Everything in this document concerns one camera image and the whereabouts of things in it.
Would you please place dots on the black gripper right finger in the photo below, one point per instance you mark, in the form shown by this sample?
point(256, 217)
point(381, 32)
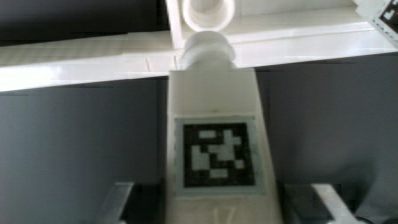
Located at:
point(335, 204)

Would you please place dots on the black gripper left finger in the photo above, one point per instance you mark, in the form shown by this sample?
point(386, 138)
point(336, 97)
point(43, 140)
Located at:
point(114, 204)

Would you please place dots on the white square table top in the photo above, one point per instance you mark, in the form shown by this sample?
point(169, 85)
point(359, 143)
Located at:
point(260, 20)

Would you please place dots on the white table leg with tag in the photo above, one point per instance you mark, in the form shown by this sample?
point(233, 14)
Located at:
point(379, 12)

